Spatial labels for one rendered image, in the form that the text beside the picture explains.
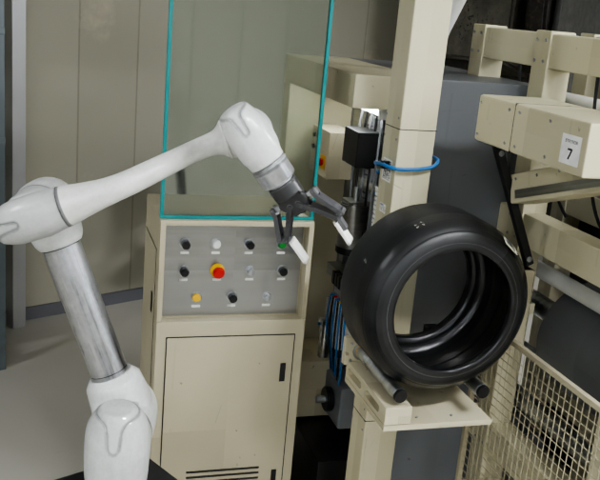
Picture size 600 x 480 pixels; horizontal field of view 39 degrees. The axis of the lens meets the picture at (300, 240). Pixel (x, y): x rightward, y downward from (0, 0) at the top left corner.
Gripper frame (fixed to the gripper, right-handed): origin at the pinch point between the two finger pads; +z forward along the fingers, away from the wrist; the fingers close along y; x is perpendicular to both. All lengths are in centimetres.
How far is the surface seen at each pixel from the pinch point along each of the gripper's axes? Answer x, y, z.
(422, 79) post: -85, -13, -6
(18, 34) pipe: -217, 217, -102
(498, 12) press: -419, 34, 56
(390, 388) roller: -25, 24, 60
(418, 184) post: -77, 3, 22
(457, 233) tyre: -45, -13, 30
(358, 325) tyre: -28, 22, 38
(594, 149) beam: -44, -58, 22
